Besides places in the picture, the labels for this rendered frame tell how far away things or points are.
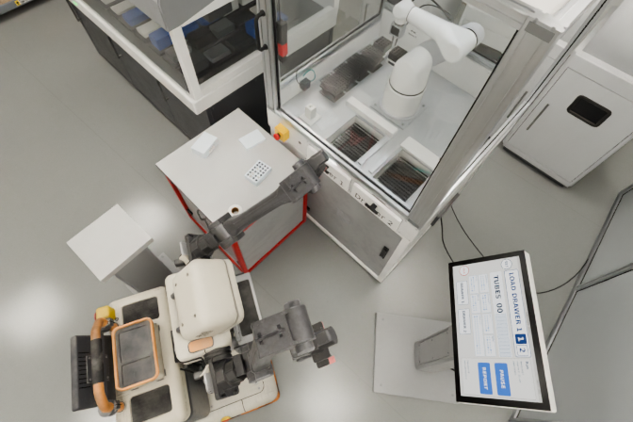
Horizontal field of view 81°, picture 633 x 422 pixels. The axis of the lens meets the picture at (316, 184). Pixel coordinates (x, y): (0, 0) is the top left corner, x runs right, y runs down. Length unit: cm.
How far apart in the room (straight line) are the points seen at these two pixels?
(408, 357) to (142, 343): 153
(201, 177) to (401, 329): 153
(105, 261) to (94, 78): 229
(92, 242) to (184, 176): 53
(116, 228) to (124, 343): 60
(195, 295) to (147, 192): 195
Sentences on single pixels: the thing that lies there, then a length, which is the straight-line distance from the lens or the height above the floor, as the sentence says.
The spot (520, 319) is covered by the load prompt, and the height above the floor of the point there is 116.
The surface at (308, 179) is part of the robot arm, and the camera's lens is 113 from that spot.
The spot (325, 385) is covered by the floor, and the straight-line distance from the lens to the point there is 248.
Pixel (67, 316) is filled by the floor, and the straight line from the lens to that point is 290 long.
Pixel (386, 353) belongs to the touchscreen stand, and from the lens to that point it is 251.
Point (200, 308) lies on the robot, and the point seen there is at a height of 139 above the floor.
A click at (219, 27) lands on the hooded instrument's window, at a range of 210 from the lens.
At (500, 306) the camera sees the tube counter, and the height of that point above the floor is 111.
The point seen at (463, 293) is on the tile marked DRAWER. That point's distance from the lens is 165.
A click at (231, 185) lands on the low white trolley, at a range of 201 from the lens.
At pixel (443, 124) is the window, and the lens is 128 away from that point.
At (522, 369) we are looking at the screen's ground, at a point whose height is 115.
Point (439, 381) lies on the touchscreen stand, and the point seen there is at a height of 4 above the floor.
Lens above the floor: 247
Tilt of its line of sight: 60 degrees down
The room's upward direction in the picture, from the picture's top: 5 degrees clockwise
